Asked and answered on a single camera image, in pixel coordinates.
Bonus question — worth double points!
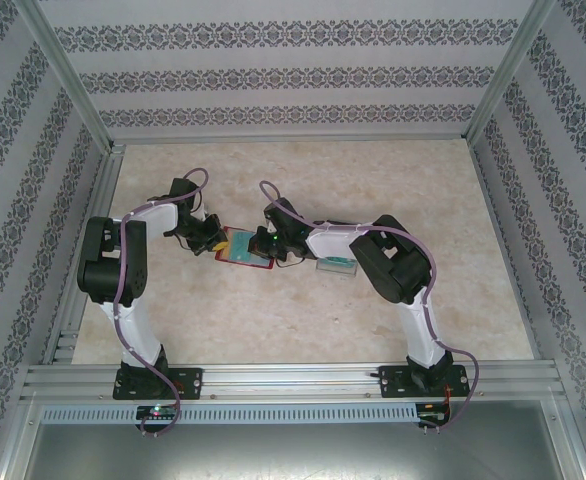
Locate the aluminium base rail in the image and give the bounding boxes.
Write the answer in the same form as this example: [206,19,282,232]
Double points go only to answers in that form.
[20,360,569,402]

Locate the aluminium frame beam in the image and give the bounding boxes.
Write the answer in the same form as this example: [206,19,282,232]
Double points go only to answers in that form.
[105,132,472,147]

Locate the aluminium frame post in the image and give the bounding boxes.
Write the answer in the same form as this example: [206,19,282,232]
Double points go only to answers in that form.
[555,399,586,480]
[0,399,42,480]
[462,0,559,146]
[16,0,114,154]

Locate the slotted grey cable duct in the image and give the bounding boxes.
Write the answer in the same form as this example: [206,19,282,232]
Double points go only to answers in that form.
[39,402,420,425]

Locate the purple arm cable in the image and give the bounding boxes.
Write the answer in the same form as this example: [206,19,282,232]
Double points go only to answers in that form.
[258,180,480,431]
[113,167,210,437]

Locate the thin black right gripper cable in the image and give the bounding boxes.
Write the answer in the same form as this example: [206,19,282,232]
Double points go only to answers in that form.
[275,249,319,271]

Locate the teal credit card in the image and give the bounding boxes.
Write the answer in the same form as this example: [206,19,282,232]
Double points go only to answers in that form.
[321,254,358,270]
[225,229,257,263]

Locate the thin black left gripper cable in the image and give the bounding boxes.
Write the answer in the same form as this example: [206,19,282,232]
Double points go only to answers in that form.
[165,232,199,257]

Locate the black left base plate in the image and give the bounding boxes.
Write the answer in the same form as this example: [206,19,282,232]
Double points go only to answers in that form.
[112,367,204,401]

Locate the red leather card holder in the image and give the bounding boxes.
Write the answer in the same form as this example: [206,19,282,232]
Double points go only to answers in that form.
[213,225,277,272]

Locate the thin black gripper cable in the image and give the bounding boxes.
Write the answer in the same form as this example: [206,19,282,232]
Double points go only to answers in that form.
[165,232,199,257]
[275,249,319,271]

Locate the controller circuit board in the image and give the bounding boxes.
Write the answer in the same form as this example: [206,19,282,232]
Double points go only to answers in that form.
[416,409,453,427]
[136,404,180,421]

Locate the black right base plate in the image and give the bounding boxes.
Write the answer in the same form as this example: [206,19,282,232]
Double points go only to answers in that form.
[378,363,471,400]

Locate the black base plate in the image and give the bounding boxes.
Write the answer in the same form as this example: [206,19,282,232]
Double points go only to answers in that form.
[378,363,471,400]
[112,367,204,401]

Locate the left controller circuit board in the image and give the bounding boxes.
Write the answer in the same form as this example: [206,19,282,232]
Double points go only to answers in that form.
[136,404,180,421]

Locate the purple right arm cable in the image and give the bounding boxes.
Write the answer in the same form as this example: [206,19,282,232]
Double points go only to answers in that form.
[258,180,480,431]

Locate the grey sheet metal panel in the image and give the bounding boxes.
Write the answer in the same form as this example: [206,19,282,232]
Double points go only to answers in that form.
[20,422,574,480]

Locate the right controller circuit board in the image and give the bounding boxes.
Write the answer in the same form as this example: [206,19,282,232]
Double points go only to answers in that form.
[416,409,453,427]

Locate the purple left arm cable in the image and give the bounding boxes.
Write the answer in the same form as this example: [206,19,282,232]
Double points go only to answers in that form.
[113,167,210,437]

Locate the aluminium side rail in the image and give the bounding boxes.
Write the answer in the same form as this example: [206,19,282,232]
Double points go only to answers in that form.
[465,139,559,366]
[40,143,127,369]

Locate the clear plastic card box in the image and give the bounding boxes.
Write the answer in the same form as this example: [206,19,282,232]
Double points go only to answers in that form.
[316,254,360,278]

